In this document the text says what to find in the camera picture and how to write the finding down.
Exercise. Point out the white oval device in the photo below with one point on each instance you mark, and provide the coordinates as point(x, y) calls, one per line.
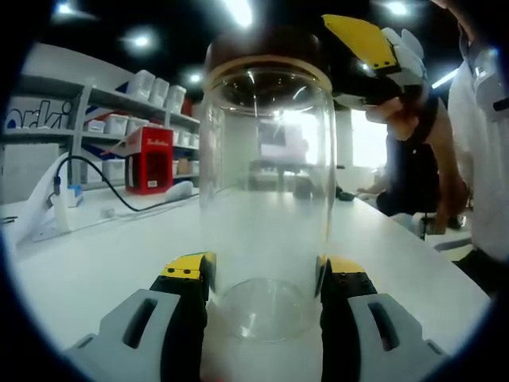
point(179, 191)

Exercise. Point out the bright white screen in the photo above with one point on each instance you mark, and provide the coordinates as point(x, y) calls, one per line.
point(367, 139)

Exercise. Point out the grey metal shelf rack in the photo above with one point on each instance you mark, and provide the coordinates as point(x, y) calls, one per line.
point(99, 95)

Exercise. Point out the grey chair backrest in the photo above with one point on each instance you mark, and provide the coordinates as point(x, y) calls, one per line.
point(28, 175)

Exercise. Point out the white angled stand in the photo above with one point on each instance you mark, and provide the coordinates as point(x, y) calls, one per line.
point(37, 207)

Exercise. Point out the brown wooden lid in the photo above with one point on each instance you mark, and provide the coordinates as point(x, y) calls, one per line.
point(262, 44)

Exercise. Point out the grey chest device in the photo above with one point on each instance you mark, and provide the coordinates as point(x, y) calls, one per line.
point(491, 83)

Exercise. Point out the white storage bins group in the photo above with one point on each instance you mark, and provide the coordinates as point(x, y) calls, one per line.
point(159, 89)

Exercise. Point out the long ceiling strip light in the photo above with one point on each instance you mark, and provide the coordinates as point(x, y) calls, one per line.
point(240, 12)

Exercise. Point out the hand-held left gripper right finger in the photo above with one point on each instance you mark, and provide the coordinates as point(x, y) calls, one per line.
point(358, 346)

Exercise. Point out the red cardboard box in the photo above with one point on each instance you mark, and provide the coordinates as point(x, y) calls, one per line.
point(155, 159)

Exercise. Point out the blue white small box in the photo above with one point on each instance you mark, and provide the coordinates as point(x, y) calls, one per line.
point(77, 197)

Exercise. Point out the clear glass coffee can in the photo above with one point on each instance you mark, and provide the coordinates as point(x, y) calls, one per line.
point(266, 223)

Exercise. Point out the person's dark trousers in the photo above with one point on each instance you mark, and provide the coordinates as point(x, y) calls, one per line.
point(485, 270)

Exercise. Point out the white power adapter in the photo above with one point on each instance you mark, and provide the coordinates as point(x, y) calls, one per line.
point(63, 211)

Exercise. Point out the white table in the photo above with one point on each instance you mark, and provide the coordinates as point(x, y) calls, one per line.
point(99, 270)

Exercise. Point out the black wrist brace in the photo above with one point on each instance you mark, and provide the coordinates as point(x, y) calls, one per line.
point(425, 115)

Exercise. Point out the person's right hand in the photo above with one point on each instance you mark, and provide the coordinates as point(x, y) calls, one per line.
point(393, 115)

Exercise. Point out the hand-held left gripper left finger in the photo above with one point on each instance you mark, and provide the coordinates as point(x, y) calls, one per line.
point(119, 346)

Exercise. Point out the person's neck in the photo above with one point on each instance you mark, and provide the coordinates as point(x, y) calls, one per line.
point(449, 8)

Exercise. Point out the ceiling spot lights group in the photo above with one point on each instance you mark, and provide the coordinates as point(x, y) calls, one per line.
point(139, 40)

